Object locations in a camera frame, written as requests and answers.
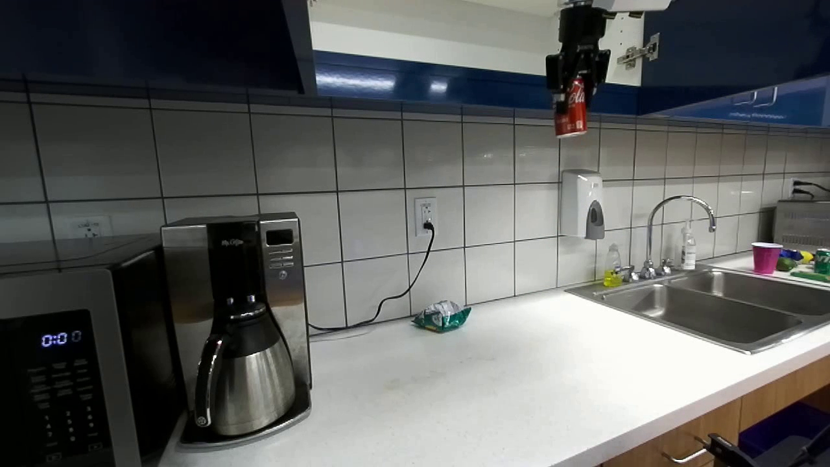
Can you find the yellow dish soap bottle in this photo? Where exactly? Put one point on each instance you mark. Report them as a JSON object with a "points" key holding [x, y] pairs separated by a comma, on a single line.
{"points": [[612, 276]]}

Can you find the stainless steel coffee carafe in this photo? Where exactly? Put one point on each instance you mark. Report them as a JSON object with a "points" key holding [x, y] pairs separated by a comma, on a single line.
{"points": [[249, 384]]}

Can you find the black steel coffee maker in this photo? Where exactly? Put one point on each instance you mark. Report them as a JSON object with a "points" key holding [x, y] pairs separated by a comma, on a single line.
{"points": [[287, 285]]}

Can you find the colourful dishes pile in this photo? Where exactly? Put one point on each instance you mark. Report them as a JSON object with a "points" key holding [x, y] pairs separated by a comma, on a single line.
{"points": [[805, 262]]}

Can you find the blue cabinet door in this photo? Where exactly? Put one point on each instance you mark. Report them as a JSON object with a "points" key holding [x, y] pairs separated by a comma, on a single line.
{"points": [[742, 53], [145, 43]]}

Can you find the green dish with sponge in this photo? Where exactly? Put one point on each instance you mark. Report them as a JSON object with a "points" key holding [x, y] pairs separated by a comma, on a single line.
{"points": [[441, 318]]}

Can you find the chrome gooseneck faucet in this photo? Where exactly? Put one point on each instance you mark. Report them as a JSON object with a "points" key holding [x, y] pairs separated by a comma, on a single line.
{"points": [[682, 200]]}

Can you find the blue plastic bin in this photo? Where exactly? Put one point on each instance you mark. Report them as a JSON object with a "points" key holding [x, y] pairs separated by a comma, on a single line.
{"points": [[782, 428]]}

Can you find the small white bottle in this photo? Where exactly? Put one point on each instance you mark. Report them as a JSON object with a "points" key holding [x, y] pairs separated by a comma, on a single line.
{"points": [[689, 255]]}

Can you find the stainless steel sink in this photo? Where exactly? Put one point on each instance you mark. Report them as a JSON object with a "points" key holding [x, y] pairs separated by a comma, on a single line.
{"points": [[708, 315]]}

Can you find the metal cabinet hinge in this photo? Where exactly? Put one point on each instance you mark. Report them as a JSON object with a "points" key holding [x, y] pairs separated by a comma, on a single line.
{"points": [[638, 53]]}

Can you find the white wall soap dispenser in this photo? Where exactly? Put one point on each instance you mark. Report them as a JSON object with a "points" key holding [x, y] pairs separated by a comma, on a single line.
{"points": [[577, 204]]}

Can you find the white wall outlet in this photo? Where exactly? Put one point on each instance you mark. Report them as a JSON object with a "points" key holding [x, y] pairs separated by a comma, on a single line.
{"points": [[91, 232], [427, 215]]}

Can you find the pink plastic cup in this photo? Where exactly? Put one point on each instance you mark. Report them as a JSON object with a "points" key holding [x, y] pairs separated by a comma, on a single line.
{"points": [[766, 258]]}

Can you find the black microwave oven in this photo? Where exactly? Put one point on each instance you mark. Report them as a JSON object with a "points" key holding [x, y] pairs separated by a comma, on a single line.
{"points": [[60, 372]]}

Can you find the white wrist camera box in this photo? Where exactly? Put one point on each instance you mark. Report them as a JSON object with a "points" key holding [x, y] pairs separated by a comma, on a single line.
{"points": [[635, 2]]}

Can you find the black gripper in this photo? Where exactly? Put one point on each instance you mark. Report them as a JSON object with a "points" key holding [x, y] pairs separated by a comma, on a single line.
{"points": [[577, 40]]}

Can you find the red soda can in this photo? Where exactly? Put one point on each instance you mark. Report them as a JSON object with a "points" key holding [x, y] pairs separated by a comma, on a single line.
{"points": [[571, 106]]}

